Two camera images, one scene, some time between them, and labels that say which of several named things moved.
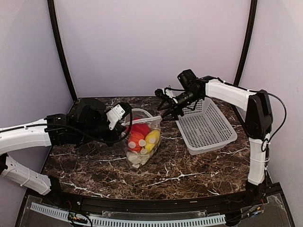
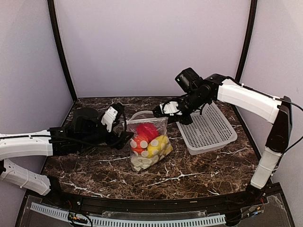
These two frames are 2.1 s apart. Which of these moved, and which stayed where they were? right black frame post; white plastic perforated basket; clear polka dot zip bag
Moved: clear polka dot zip bag
Stayed: white plastic perforated basket; right black frame post
